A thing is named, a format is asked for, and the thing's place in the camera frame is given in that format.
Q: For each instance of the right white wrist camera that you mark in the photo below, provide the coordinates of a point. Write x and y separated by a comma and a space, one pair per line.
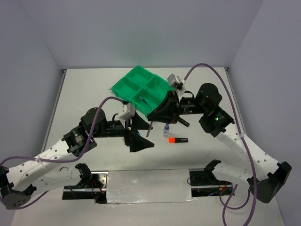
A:
176, 83

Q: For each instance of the small blue-capped bottle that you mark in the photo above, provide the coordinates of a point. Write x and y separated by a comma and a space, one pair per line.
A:
166, 130

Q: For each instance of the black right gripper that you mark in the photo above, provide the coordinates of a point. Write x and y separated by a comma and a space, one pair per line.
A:
168, 110

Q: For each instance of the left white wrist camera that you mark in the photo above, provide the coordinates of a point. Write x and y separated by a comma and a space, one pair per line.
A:
126, 112

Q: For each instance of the pink highlighter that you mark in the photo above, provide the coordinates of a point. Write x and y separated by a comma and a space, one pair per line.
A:
184, 122

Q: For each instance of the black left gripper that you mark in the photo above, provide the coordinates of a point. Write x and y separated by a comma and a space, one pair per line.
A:
136, 142

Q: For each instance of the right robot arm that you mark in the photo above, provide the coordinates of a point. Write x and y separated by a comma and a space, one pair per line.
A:
267, 175

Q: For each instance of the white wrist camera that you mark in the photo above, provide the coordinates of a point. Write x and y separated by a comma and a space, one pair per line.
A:
126, 112
176, 83

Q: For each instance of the green four-compartment bin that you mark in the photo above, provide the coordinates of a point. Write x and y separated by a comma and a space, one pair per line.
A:
140, 81

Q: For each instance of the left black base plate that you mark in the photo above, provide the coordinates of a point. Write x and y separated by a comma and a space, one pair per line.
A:
94, 191

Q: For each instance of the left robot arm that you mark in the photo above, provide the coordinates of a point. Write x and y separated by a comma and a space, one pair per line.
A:
20, 183

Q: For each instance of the red gel pen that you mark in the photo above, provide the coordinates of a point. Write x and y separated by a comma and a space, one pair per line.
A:
149, 129

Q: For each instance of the silver tape sheet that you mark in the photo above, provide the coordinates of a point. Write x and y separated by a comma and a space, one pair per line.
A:
148, 186

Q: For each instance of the orange highlighter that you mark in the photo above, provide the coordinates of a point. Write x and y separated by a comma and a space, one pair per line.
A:
173, 140

